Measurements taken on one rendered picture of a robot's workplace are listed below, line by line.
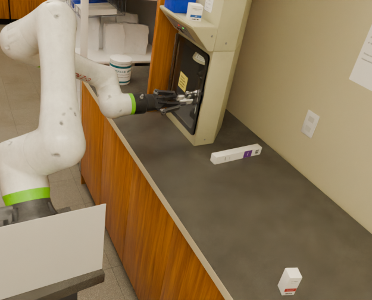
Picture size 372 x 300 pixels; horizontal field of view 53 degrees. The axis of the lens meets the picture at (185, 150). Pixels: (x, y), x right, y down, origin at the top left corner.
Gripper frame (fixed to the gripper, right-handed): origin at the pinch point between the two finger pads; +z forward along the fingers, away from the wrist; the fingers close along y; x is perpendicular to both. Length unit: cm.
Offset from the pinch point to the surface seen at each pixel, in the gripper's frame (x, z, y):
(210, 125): 5.2, 11.6, -12.1
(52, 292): -12, -73, -68
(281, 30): -28, 48, 17
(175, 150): 14.3, -6.1, -18.2
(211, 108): -2.8, 10.1, -7.8
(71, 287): -12, -68, -68
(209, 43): -29.8, 1.8, 6.8
